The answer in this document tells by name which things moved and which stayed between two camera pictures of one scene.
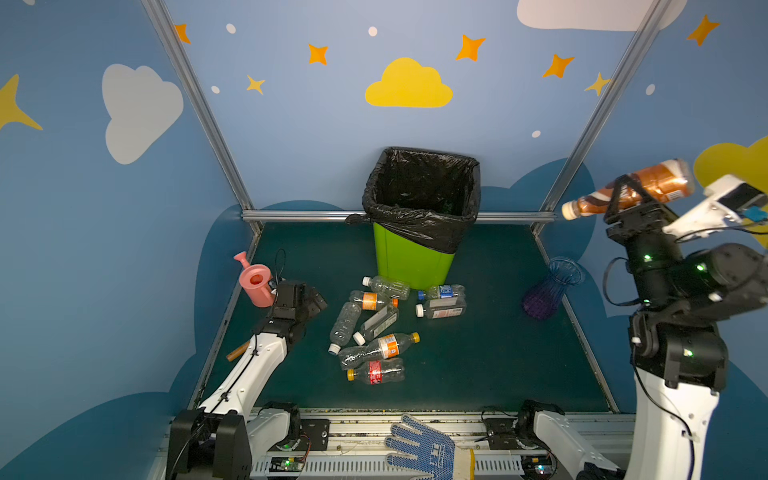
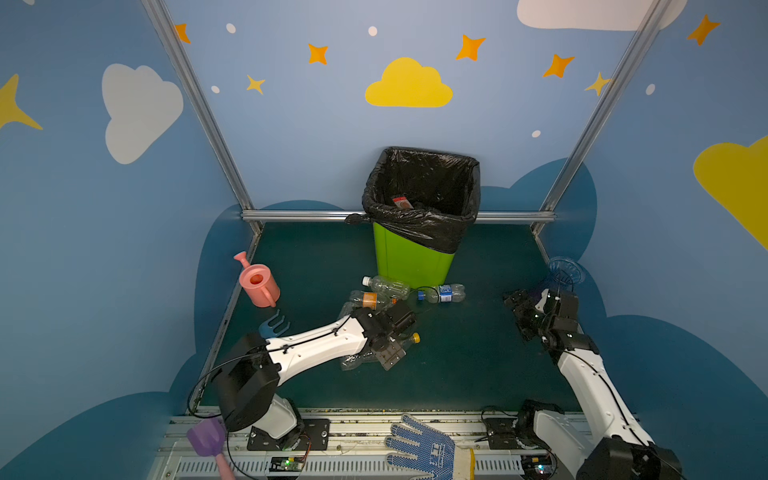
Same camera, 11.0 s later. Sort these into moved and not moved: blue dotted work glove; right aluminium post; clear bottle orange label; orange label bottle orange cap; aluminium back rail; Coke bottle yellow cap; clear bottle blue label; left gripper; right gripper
Moved: left gripper; Coke bottle yellow cap; right gripper
Not moved: clear bottle orange label; blue dotted work glove; clear bottle blue label; orange label bottle orange cap; right aluminium post; aluminium back rail
